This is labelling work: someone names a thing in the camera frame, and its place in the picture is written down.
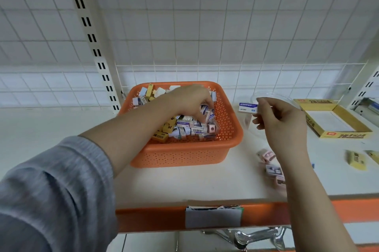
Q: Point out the person's right hand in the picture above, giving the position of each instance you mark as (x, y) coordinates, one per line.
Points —
(285, 130)

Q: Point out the person's left hand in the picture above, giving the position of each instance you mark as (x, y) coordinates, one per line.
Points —
(189, 99)

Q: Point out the person's left fingers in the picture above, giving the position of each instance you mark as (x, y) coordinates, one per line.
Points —
(204, 115)

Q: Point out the person's right thumb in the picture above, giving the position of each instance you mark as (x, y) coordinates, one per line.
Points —
(268, 108)

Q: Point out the white eraser with blue label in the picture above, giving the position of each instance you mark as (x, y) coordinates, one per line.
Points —
(247, 107)

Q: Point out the person's left forearm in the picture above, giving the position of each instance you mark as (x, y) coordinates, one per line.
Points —
(130, 130)

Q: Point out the person's right forearm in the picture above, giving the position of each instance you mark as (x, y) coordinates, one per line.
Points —
(313, 201)

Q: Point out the pile of assorted erasers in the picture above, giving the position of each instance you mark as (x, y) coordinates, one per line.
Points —
(183, 128)

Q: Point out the orange perforated plastic basket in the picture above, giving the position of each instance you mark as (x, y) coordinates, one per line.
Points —
(183, 152)

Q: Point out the yellow open cardboard box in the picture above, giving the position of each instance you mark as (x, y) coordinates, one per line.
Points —
(328, 134)

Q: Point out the cream slotted shelf upright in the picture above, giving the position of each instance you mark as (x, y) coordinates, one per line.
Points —
(88, 35)
(365, 87)

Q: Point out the white and blue box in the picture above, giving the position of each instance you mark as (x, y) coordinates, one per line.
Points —
(368, 109)

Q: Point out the grey shelf label tag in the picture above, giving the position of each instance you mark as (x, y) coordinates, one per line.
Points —
(213, 217)

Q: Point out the yellow eraser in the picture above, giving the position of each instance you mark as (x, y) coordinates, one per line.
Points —
(356, 160)
(374, 156)

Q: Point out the metal spoon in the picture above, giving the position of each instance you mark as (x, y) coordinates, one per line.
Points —
(279, 240)
(254, 237)

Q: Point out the grey sleeve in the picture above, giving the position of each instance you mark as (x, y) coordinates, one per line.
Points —
(53, 198)

